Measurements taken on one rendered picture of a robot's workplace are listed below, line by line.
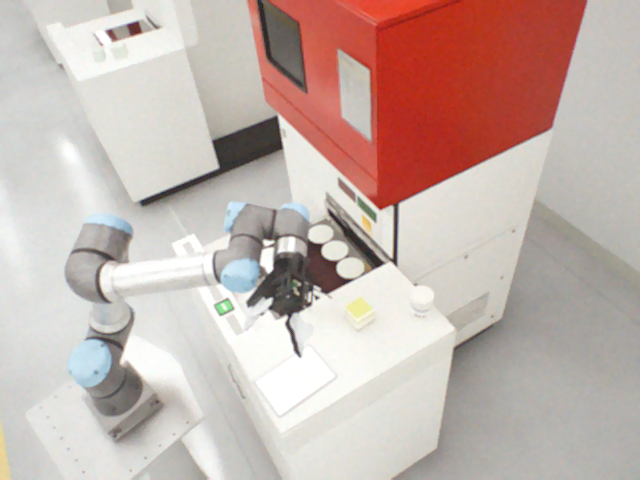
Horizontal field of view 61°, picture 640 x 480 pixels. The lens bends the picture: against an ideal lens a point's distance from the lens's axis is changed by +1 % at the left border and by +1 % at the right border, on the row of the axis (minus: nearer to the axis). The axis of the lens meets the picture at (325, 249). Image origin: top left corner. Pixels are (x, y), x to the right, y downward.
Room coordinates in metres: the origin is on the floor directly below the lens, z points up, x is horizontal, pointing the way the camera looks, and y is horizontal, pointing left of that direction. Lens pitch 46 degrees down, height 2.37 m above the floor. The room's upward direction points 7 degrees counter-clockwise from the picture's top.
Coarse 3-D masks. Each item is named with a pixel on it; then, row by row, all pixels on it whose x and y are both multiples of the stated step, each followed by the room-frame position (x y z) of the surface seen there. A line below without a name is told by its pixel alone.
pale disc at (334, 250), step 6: (324, 246) 1.41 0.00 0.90; (330, 246) 1.41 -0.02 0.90; (336, 246) 1.40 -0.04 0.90; (342, 246) 1.40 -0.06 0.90; (324, 252) 1.38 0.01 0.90; (330, 252) 1.38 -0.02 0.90; (336, 252) 1.37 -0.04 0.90; (342, 252) 1.37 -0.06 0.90; (330, 258) 1.35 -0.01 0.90; (336, 258) 1.34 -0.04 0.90
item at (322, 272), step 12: (336, 240) 1.43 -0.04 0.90; (312, 252) 1.39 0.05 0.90; (348, 252) 1.36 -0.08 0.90; (312, 264) 1.33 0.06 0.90; (324, 264) 1.32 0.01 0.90; (336, 264) 1.31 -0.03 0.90; (312, 276) 1.27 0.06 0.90; (324, 276) 1.26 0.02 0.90; (336, 276) 1.25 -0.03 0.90; (360, 276) 1.24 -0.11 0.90; (324, 288) 1.21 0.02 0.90; (336, 288) 1.20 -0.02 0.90
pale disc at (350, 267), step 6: (348, 258) 1.33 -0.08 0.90; (354, 258) 1.33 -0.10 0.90; (342, 264) 1.31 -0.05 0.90; (348, 264) 1.31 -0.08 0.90; (354, 264) 1.30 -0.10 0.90; (360, 264) 1.30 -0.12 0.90; (342, 270) 1.28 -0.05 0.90; (348, 270) 1.28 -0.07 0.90; (354, 270) 1.27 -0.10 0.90; (360, 270) 1.27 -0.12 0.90; (342, 276) 1.25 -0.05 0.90; (348, 276) 1.25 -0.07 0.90; (354, 276) 1.24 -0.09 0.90
